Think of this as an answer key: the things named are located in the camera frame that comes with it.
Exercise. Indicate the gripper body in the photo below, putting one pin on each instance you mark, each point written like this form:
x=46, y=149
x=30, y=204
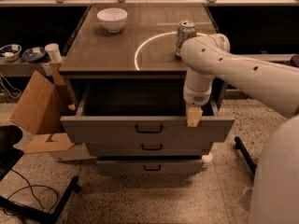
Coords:
x=196, y=99

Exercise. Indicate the grey top drawer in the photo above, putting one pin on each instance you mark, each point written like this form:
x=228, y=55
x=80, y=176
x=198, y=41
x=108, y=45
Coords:
x=116, y=111

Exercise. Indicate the grey drawer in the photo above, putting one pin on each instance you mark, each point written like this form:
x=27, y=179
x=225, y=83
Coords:
x=116, y=111
x=149, y=149
x=149, y=167

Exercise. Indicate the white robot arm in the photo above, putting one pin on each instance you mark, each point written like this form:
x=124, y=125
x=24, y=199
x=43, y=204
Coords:
x=275, y=194

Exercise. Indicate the grey middle drawer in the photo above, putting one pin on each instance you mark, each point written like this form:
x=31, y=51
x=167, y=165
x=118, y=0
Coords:
x=149, y=149

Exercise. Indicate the grey drawer cabinet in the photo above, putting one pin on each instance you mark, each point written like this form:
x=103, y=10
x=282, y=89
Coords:
x=145, y=48

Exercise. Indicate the grey bottom drawer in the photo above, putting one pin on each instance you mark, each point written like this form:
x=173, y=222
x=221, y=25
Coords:
x=149, y=167

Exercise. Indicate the black right stand leg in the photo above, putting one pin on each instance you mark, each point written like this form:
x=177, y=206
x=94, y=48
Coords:
x=240, y=146

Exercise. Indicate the white box under cardboard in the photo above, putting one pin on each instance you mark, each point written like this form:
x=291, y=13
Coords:
x=78, y=152

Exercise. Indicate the white ceramic bowl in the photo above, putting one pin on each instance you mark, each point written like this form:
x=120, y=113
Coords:
x=112, y=19

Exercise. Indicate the brown cardboard box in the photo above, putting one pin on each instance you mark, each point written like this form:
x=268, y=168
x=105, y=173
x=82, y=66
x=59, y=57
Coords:
x=39, y=112

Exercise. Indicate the white paper cup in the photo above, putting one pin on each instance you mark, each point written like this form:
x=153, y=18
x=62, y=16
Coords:
x=53, y=50

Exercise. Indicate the blue bowl with paper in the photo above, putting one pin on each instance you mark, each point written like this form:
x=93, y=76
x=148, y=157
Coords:
x=34, y=55

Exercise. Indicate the black chair seat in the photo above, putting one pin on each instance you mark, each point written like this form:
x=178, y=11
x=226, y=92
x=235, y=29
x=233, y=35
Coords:
x=9, y=155

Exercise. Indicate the blue patterned bowl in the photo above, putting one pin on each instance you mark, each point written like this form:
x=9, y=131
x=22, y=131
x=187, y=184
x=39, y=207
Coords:
x=10, y=53

